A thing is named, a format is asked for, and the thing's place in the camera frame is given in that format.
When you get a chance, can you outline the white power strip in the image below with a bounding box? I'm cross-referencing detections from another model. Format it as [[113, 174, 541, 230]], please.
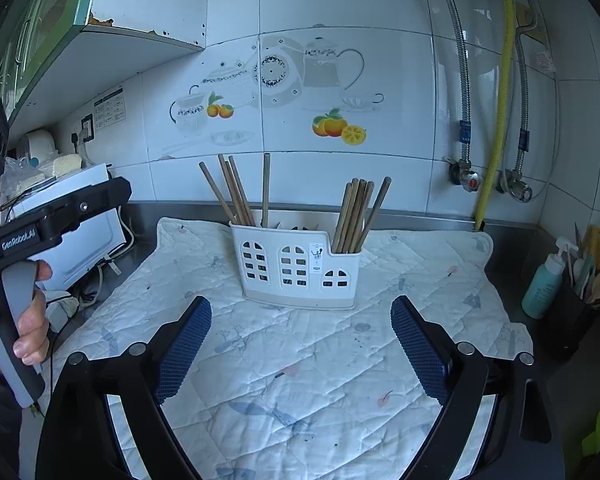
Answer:
[[45, 296, 80, 333]]

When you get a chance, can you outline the white microwave oven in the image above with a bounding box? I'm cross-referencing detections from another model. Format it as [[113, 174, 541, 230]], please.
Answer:
[[1, 159, 125, 290]]

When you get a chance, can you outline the black utensil cup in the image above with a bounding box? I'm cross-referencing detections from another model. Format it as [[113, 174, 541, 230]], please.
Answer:
[[533, 282, 600, 364]]

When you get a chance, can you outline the teal soap bottle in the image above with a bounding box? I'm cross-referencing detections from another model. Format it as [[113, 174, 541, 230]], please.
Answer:
[[521, 236, 578, 320]]

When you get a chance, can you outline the instruction label sticker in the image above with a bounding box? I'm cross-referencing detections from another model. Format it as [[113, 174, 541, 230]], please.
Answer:
[[93, 87, 126, 131]]

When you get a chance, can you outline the white quilted mat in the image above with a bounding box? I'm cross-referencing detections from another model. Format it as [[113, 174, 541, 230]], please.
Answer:
[[49, 216, 536, 480]]

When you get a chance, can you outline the chrome water valve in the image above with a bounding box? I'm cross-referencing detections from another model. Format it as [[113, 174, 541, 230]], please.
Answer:
[[495, 169, 533, 204]]

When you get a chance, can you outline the red-knob water valve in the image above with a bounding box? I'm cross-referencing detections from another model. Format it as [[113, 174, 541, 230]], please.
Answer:
[[449, 159, 481, 193]]

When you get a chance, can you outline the white plastic utensil holder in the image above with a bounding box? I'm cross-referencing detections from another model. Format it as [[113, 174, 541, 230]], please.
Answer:
[[230, 226, 360, 310]]

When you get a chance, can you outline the wall socket with plug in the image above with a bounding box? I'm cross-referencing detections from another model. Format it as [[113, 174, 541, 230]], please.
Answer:
[[71, 114, 95, 152]]

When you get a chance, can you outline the green wall cabinet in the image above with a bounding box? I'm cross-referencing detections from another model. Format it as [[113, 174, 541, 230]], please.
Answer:
[[0, 0, 208, 136]]

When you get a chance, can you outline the braided metal hose right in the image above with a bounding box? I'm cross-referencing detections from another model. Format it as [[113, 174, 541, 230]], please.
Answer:
[[512, 19, 531, 174]]

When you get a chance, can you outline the braided metal hose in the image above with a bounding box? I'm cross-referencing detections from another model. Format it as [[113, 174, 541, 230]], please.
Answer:
[[512, 19, 531, 174], [419, 0, 474, 164]]

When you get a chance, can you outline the braided metal hose left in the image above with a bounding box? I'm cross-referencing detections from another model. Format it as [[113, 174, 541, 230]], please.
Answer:
[[419, 0, 474, 164]]

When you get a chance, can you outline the yellow gas hose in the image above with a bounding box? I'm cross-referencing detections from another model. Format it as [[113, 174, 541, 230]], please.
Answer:
[[473, 0, 515, 232]]

